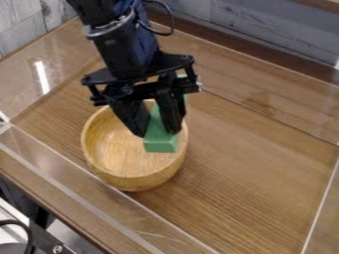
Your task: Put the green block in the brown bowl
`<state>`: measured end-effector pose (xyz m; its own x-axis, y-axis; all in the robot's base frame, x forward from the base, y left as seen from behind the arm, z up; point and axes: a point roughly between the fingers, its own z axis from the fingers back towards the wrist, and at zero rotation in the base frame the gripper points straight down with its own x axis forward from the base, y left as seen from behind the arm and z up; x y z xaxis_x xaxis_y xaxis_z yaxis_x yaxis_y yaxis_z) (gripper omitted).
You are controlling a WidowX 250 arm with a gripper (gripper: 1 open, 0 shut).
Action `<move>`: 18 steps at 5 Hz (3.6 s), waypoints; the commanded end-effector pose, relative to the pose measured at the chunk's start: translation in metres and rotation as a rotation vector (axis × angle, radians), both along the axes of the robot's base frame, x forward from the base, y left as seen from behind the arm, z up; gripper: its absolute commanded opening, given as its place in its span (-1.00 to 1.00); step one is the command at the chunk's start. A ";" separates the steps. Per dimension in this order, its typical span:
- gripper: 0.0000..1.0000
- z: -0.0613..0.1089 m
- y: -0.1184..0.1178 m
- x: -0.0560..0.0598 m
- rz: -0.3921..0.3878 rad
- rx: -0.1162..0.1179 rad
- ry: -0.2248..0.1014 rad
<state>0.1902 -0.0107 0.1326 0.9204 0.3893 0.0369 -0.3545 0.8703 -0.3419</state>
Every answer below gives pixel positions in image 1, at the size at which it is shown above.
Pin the brown wooden bowl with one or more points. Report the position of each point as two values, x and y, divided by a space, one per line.
117 157

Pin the green rectangular block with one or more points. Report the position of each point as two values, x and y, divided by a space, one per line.
158 140

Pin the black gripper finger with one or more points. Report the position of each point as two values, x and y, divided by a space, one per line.
173 109
134 115

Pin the clear acrylic tray wall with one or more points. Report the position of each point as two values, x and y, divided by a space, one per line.
154 222

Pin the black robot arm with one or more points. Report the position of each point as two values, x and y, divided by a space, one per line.
115 6

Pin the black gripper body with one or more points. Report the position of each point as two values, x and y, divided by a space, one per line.
126 42

